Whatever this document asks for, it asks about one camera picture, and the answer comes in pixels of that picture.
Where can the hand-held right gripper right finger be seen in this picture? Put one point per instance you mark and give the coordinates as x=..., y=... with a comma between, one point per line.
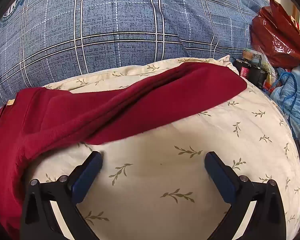
x=221, y=180

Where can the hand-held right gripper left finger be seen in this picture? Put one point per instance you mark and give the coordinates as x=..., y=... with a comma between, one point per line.
x=86, y=180

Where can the dark red garment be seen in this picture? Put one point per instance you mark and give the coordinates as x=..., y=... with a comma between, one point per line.
x=65, y=120

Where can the cream leaf-print pillow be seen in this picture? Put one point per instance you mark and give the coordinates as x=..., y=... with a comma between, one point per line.
x=165, y=155

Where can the black device with red label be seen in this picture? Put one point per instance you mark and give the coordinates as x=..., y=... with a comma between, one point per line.
x=251, y=72

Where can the blue plastic bag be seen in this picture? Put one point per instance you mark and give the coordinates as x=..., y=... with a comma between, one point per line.
x=297, y=92

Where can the red plastic bag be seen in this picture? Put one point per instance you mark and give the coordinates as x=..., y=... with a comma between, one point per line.
x=277, y=35

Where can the blue plaid quilt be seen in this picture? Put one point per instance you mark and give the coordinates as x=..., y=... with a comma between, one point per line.
x=115, y=17

